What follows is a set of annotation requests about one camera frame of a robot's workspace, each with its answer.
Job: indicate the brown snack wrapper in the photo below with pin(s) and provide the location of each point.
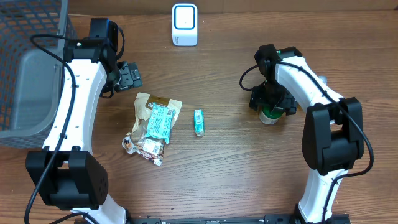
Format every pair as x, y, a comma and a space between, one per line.
135, 141

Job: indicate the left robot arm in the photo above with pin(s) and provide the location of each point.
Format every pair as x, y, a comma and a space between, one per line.
65, 173

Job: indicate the yellow dish soap bottle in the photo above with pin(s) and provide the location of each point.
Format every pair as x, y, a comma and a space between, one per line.
323, 79

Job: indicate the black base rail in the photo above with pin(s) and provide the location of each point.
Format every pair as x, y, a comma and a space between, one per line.
217, 221

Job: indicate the teal tissue pack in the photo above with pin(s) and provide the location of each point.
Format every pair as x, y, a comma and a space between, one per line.
199, 122

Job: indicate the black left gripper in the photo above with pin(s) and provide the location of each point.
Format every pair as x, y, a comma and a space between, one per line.
132, 76

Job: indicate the grey plastic mesh basket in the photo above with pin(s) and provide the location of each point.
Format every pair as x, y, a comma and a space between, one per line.
31, 80

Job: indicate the white barcode scanner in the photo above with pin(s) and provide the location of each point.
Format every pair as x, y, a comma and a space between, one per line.
185, 25

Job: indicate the green lid jar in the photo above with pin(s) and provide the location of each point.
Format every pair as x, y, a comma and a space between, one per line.
268, 117

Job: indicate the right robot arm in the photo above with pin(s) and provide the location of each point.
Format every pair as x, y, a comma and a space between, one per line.
332, 135

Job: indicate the teal snack packet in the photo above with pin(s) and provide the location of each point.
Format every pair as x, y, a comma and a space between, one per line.
160, 122

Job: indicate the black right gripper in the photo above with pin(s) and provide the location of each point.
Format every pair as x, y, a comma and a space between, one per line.
273, 101

